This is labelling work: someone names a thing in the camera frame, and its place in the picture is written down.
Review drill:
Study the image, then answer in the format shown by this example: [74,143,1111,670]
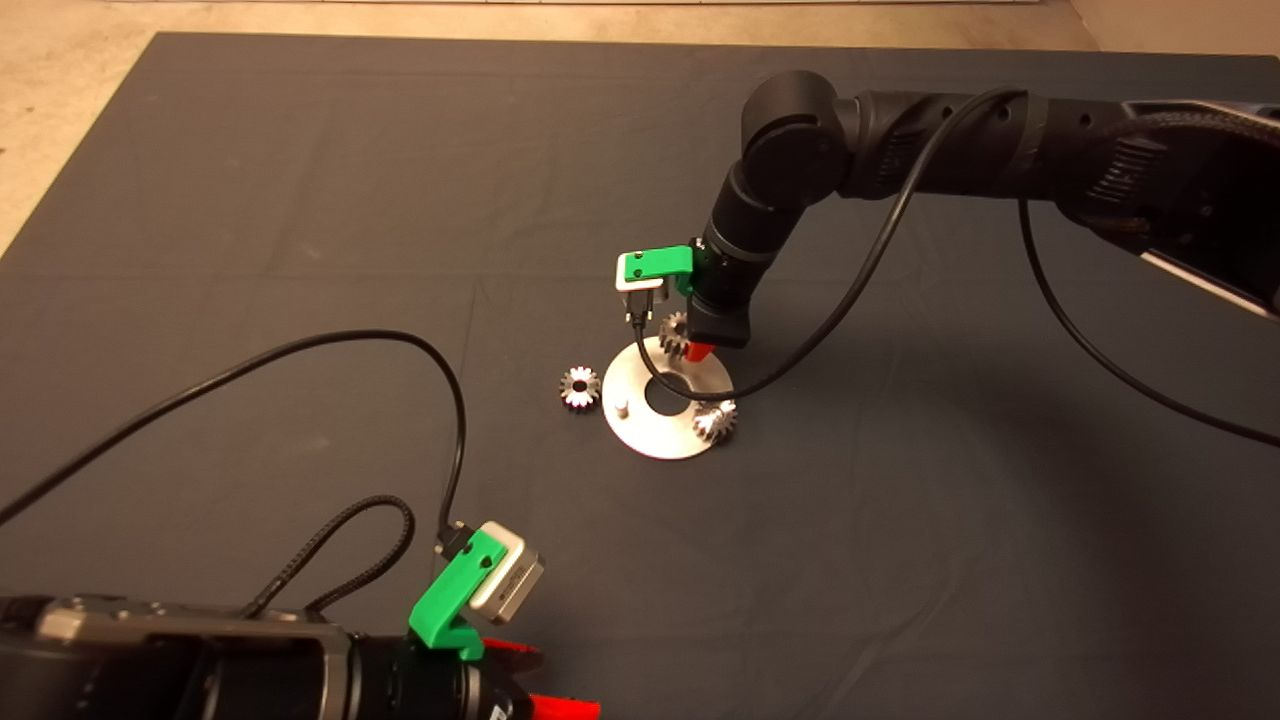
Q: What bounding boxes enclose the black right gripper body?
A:
[685,268,754,350]

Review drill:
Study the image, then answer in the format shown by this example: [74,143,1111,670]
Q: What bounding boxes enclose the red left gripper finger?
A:
[526,692,604,720]
[482,639,547,674]

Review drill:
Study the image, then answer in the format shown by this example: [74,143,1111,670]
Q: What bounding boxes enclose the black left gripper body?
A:
[345,632,536,720]

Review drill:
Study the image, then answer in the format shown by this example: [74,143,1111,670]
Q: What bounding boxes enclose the round metal carrier plate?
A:
[602,336,736,461]

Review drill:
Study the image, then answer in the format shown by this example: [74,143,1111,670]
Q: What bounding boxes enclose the dark grey table cloth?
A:
[0,33,1280,720]

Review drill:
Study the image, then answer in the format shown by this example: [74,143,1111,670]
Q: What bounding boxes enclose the smooth black cable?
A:
[630,87,1280,449]
[0,330,469,546]

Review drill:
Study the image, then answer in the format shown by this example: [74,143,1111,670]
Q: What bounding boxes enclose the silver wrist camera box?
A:
[437,520,547,627]
[614,255,669,326]

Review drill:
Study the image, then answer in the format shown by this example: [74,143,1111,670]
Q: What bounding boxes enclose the bright green camera mount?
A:
[408,530,508,664]
[620,245,697,299]

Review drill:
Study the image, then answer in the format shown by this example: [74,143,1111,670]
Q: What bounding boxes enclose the black braided cable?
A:
[1125,98,1280,139]
[240,494,417,616]

